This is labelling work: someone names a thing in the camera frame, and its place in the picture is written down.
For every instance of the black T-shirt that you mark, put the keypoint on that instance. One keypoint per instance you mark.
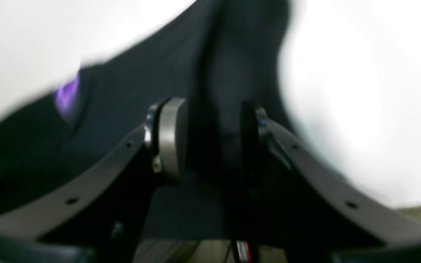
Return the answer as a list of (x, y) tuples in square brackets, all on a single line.
[(216, 54)]

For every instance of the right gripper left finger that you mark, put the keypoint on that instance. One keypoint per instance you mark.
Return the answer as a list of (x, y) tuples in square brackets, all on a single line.
[(86, 182)]

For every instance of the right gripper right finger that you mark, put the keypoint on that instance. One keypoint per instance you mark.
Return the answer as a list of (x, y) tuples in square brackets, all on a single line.
[(315, 215)]

